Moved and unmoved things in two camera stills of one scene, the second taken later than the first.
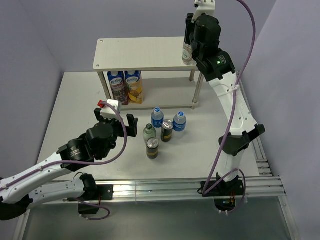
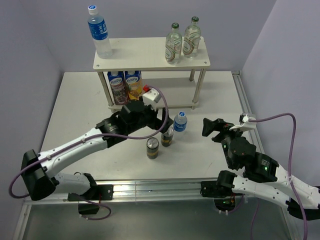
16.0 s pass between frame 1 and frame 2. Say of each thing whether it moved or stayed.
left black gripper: moved
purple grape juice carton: stayed
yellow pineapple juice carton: stayed
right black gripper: moved
